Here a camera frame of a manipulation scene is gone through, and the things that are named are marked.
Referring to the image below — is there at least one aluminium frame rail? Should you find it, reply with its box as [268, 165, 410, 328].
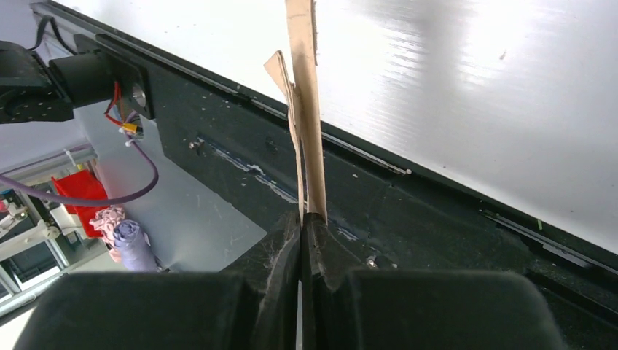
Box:
[1, 146, 97, 184]

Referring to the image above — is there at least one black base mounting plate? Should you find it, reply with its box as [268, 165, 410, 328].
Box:
[72, 28, 618, 350]

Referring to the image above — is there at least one purple folded umbrella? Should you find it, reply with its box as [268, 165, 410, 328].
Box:
[113, 219, 159, 272]

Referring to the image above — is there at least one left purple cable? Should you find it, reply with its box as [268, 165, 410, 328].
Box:
[0, 113, 160, 209]

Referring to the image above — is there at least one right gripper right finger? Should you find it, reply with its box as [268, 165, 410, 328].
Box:
[300, 213, 364, 349]

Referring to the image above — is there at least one pink patterned cloth bundle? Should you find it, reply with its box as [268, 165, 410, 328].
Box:
[89, 205, 125, 263]

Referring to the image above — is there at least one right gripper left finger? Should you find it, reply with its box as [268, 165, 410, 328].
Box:
[222, 212, 301, 349]

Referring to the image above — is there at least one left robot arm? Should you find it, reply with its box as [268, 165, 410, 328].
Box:
[1, 15, 152, 131]

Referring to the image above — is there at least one red storage bin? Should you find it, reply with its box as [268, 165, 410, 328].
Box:
[52, 169, 108, 238]

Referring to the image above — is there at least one beige folding umbrella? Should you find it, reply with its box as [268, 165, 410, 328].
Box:
[264, 1, 327, 222]

